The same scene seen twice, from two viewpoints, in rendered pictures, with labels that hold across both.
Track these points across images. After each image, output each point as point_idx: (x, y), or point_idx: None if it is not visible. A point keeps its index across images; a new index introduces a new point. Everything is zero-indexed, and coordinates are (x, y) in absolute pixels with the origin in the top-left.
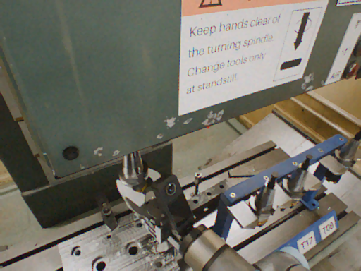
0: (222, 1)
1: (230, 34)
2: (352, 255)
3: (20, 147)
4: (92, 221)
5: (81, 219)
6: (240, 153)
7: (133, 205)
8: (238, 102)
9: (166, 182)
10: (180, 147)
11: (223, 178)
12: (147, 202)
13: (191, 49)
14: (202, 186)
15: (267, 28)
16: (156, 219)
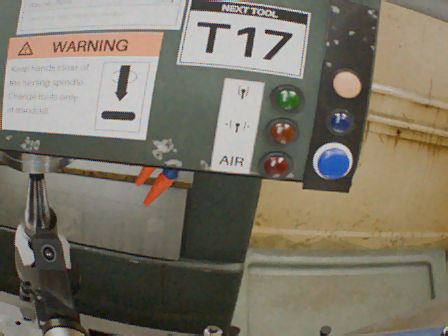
0: (33, 52)
1: (40, 74)
2: None
3: None
4: (14, 303)
5: (1, 291)
6: (361, 334)
7: (18, 259)
8: (55, 139)
9: (44, 240)
10: (295, 301)
11: None
12: (106, 333)
13: (11, 80)
14: None
15: (75, 74)
16: (32, 286)
